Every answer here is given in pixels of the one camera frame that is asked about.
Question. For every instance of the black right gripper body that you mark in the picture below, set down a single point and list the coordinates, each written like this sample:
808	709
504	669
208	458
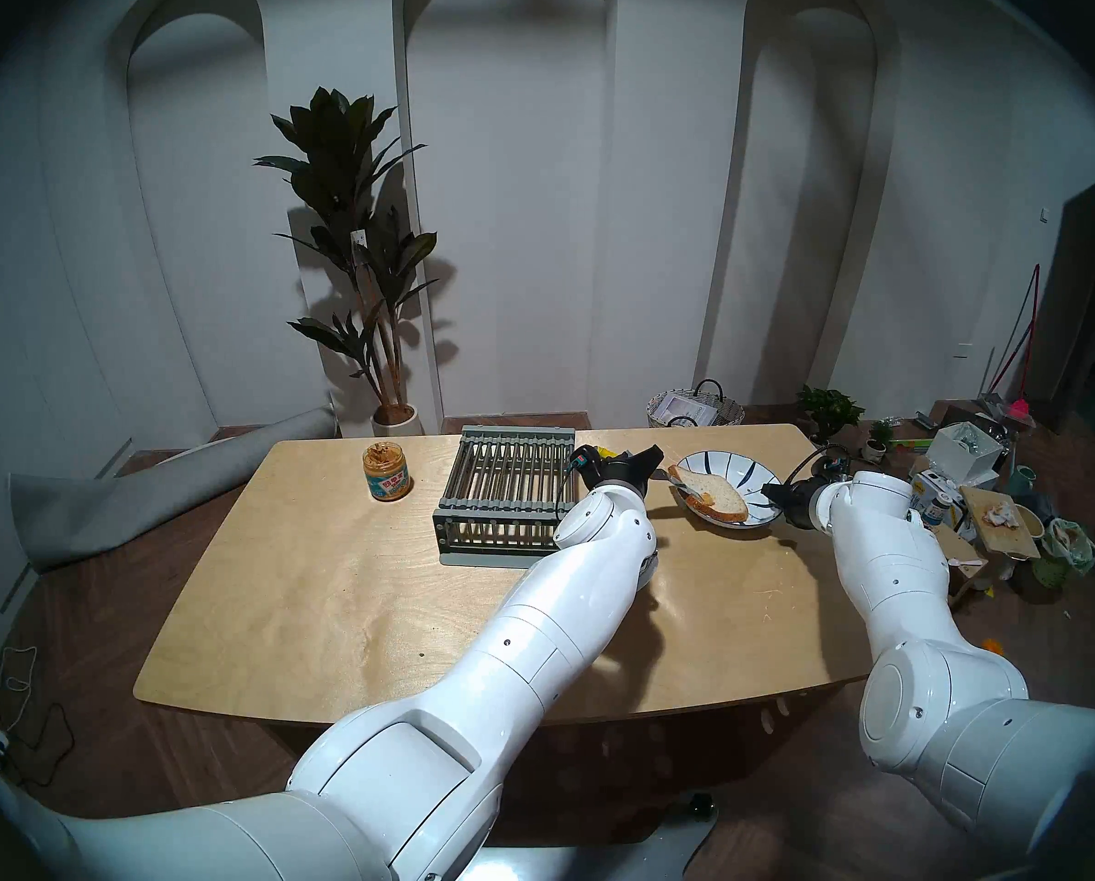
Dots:
803	505

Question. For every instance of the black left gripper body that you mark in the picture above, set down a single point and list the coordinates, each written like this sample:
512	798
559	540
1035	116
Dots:
616	471

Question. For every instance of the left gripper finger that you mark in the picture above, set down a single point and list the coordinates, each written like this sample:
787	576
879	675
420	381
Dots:
650	459

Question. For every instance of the blue striped white bowl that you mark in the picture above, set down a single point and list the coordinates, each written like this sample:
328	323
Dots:
740	471

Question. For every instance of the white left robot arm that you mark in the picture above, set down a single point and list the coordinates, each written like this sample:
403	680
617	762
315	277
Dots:
511	650

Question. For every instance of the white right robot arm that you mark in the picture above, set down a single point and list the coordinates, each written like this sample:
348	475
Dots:
915	613

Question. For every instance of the white bread slice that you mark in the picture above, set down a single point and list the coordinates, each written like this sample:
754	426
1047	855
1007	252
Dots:
722	498

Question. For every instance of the open peanut butter jar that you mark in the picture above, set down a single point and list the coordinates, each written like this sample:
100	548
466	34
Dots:
388	473

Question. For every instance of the tiny potted plant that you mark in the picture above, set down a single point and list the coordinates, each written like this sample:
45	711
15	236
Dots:
876	440

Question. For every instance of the small bushy potted plant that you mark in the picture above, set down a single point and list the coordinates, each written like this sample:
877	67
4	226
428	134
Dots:
827	407

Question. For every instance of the grey slatted dish rack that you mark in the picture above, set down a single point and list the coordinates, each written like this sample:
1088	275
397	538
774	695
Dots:
502	485

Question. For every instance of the white printed carton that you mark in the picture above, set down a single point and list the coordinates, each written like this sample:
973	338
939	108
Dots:
933	503

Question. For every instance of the white square box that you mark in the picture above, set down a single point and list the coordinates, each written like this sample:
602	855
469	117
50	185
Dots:
960	452

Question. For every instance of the wooden cutting board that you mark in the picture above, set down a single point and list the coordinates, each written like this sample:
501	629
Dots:
997	521

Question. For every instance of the pale green mug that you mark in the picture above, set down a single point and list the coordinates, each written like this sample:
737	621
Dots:
1027	480

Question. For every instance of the orange fuzzy ball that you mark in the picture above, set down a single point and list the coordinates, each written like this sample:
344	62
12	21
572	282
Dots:
993	645

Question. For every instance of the dark wooden door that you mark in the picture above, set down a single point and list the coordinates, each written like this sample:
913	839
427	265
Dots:
1075	292

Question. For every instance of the tall potted leafy plant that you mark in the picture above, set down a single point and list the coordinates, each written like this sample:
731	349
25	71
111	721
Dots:
346	154

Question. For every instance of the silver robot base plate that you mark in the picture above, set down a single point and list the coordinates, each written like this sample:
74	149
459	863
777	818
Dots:
603	856

